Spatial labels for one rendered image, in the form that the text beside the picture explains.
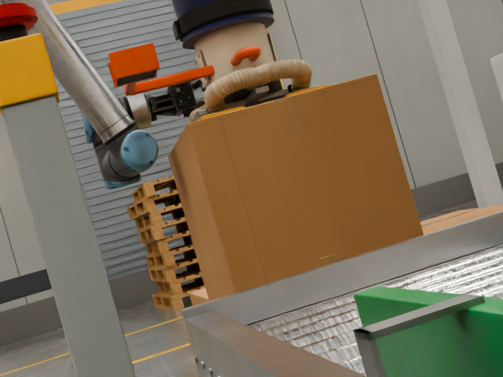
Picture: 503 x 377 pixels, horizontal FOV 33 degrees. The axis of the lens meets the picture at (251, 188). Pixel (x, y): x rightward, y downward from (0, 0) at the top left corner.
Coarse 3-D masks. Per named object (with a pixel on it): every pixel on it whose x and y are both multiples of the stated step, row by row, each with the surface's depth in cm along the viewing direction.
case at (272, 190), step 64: (192, 128) 167; (256, 128) 169; (320, 128) 171; (384, 128) 173; (192, 192) 191; (256, 192) 168; (320, 192) 170; (384, 192) 172; (256, 256) 167; (320, 256) 169
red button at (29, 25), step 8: (0, 8) 94; (8, 8) 94; (16, 8) 94; (24, 8) 95; (32, 8) 96; (0, 16) 93; (8, 16) 94; (16, 16) 94; (24, 16) 95; (32, 16) 96; (0, 24) 94; (8, 24) 94; (16, 24) 95; (24, 24) 96; (32, 24) 97; (0, 32) 95; (8, 32) 95; (16, 32) 95; (24, 32) 96; (0, 40) 95
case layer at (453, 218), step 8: (480, 208) 284; (488, 208) 273; (496, 208) 264; (440, 216) 299; (448, 216) 287; (456, 216) 278; (464, 216) 268; (472, 216) 259; (480, 216) 252; (424, 224) 282; (432, 224) 273; (440, 224) 263; (448, 224) 255; (424, 232) 253; (192, 296) 274; (200, 296) 256; (192, 304) 281
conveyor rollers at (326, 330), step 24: (456, 264) 160; (480, 264) 151; (408, 288) 148; (432, 288) 139; (456, 288) 131; (480, 288) 123; (312, 312) 153; (336, 312) 145; (288, 336) 134; (312, 336) 126; (336, 336) 118; (336, 360) 107; (360, 360) 99
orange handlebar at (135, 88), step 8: (248, 48) 183; (256, 48) 183; (240, 56) 183; (248, 56) 183; (256, 56) 185; (232, 64) 189; (184, 72) 190; (192, 72) 191; (200, 72) 191; (208, 72) 191; (152, 80) 189; (160, 80) 189; (168, 80) 190; (176, 80) 190; (184, 80) 190; (192, 80) 192; (128, 88) 180; (136, 88) 188; (144, 88) 189; (152, 88) 189
